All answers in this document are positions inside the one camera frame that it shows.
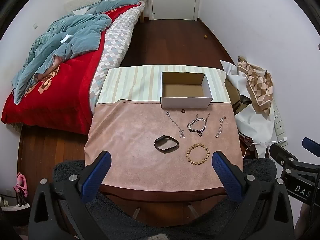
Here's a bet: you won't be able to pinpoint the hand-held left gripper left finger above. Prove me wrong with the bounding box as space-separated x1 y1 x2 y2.
28 151 112 240

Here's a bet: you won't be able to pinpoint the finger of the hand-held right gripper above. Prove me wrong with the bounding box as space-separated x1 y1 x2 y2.
302 137 320 157
269 142 299 171

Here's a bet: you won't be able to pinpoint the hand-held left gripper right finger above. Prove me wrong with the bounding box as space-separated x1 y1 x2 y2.
211 151 295 240

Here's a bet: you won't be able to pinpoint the wooden bead bracelet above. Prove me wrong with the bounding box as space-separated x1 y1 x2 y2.
186 143 210 166

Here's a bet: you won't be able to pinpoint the silver crystal bracelet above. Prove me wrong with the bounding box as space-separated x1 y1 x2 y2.
215 116 226 138

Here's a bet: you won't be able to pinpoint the chunky silver chain bracelet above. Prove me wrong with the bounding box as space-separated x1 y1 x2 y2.
187 116 208 133

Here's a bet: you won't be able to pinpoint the black fitness band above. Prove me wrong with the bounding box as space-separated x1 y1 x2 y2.
154 135 179 153

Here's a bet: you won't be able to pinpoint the white cardboard box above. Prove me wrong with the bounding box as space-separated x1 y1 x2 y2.
160 72 213 109

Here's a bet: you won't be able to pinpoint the white power strip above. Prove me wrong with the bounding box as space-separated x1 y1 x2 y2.
273 100 288 147

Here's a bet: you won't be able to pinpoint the pile of cloths and bags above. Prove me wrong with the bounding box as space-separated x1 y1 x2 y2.
220 60 279 158

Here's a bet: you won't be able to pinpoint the pink striped tablecloth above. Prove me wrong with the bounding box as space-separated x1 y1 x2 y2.
84 65 244 188

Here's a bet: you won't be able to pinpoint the wooden table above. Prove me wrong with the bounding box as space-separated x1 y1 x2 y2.
99 184 228 227

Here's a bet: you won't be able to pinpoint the brown patterned scarf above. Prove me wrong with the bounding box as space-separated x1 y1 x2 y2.
237 56 274 117

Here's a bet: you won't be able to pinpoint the person's dark trousers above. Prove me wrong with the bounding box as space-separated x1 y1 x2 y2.
52 158 278 240

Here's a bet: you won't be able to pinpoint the pink slippers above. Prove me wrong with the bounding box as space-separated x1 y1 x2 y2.
14 172 28 197

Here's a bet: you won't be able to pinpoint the red patterned blanket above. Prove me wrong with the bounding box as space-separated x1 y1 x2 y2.
1 5 145 134

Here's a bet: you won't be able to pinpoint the checkered bedsheet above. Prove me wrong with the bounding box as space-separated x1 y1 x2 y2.
89 1 145 107

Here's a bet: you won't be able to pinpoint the blue quilt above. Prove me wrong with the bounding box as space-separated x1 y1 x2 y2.
11 0 143 105

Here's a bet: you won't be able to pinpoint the white charger cable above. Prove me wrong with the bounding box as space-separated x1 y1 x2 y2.
244 136 287 159

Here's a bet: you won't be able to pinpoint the wooden bed frame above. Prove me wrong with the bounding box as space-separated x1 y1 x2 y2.
139 0 150 23

